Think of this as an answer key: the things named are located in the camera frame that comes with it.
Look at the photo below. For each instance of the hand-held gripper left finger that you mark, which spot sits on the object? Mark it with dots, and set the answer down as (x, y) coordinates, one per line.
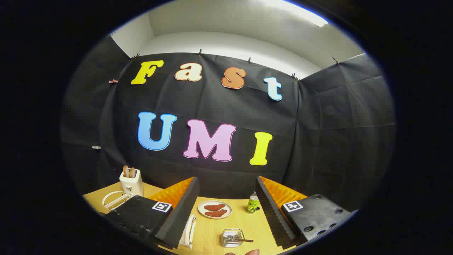
(182, 212)

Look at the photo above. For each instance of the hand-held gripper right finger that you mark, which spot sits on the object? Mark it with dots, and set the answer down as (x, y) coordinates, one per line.
(270, 216)

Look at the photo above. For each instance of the metal spoon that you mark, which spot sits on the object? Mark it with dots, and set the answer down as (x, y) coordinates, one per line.
(246, 240)

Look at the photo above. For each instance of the white round serving plate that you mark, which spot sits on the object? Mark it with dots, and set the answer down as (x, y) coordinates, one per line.
(201, 212)

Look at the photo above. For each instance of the green label drink bottle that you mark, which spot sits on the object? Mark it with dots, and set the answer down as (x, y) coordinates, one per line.
(252, 205)

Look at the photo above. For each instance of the reddish brown meat piece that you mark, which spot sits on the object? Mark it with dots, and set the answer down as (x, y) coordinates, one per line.
(216, 213)
(214, 207)

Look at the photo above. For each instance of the white toaster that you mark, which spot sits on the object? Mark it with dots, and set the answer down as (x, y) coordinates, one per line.
(131, 186)

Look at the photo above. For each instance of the brown toast slice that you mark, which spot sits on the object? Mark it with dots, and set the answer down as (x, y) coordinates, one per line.
(125, 171)
(132, 173)

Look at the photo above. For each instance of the black backdrop cloth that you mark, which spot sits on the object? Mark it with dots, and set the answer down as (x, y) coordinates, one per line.
(212, 106)

